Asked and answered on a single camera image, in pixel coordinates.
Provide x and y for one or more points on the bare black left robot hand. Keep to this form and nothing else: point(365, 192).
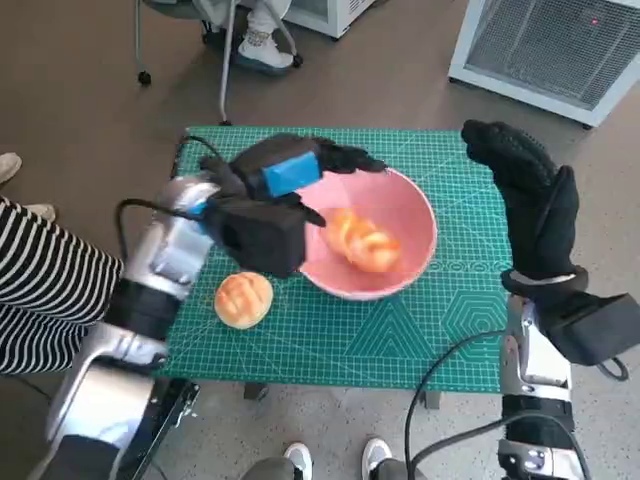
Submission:
point(290, 172)

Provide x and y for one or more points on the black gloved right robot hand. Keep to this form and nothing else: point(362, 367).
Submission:
point(540, 215)

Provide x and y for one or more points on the twisted toy bread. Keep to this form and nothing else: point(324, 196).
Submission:
point(365, 242)

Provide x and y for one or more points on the pink bowl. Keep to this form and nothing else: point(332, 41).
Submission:
point(400, 210)

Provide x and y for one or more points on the round toy bread bun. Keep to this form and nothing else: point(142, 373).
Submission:
point(245, 300)

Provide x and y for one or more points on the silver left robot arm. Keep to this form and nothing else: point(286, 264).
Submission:
point(165, 250)

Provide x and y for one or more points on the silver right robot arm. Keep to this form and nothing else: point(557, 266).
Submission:
point(540, 370)

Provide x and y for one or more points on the metal-legged office chair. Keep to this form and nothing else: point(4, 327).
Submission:
point(227, 65)

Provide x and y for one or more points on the seated person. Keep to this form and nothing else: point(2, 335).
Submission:
point(260, 45)

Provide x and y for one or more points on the white ribbed appliance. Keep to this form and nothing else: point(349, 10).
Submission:
point(335, 15)

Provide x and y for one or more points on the white cabinet with mesh panel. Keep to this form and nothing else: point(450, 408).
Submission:
point(545, 50)

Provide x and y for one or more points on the green cutting mat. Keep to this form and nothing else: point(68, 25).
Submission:
point(325, 340)

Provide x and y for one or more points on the person in striped clothing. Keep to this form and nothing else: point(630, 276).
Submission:
point(50, 280)

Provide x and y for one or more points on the person with white shoes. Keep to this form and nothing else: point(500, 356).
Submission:
point(300, 457)

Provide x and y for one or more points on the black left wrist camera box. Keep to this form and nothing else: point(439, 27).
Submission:
point(265, 235)

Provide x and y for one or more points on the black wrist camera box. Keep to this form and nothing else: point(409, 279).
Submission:
point(595, 325)
point(265, 235)

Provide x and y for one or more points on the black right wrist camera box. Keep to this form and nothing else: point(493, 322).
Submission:
point(595, 325)

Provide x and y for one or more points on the black table bracket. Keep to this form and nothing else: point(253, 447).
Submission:
point(433, 400)
point(256, 391)

